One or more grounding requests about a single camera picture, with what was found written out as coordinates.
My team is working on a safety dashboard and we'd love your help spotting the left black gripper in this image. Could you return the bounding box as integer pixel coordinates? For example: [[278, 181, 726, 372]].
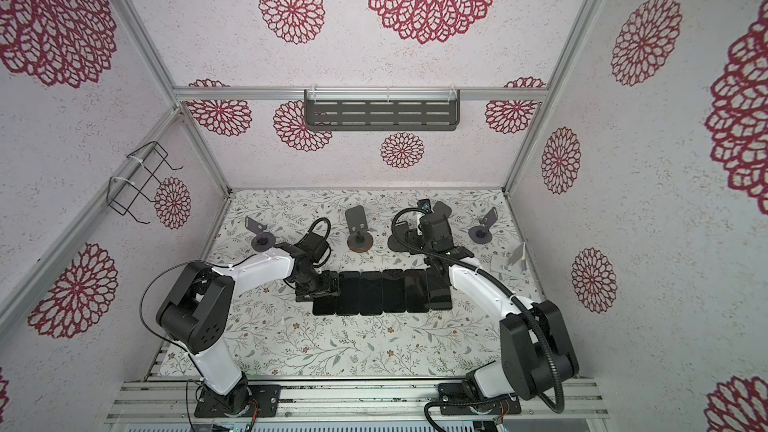
[[296, 267, 342, 303]]

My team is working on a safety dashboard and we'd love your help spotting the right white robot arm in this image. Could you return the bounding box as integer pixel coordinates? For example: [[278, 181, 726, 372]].
[[391, 213, 579, 413]]

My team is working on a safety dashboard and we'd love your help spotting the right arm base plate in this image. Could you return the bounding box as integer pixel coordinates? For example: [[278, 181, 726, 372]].
[[437, 382, 522, 416]]

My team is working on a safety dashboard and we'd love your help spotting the white phone stand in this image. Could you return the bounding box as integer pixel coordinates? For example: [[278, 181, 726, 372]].
[[491, 242, 528, 274]]

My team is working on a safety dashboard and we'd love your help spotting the grey wall shelf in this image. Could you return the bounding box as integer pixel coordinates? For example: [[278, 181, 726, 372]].
[[304, 89, 461, 132]]

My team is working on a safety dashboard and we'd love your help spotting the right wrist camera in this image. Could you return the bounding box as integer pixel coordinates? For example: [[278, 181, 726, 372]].
[[417, 198, 432, 214]]

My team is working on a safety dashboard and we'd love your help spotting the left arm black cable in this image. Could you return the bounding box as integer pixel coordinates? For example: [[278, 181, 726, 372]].
[[139, 254, 259, 361]]

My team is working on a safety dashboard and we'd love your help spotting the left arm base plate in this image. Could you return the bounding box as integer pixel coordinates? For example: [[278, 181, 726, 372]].
[[193, 384, 282, 419]]

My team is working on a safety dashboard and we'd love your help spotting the far left grey stand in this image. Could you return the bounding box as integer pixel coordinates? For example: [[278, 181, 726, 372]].
[[245, 217, 276, 252]]

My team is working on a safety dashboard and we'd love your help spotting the purple round phone stand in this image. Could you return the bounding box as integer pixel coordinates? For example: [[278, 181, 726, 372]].
[[468, 207, 498, 245]]

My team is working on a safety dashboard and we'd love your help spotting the black wire wall rack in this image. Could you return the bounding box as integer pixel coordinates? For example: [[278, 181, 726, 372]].
[[105, 141, 183, 225]]

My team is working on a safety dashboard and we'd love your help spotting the centre wood-rim phone stand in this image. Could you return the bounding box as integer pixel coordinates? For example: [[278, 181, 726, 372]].
[[345, 205, 374, 253]]

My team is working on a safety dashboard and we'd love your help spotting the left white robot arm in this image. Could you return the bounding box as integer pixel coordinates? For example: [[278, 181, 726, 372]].
[[156, 233, 337, 397]]

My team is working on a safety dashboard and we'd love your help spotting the grey stand with wood-rim base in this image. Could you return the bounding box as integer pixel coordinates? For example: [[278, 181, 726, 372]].
[[432, 201, 452, 219]]

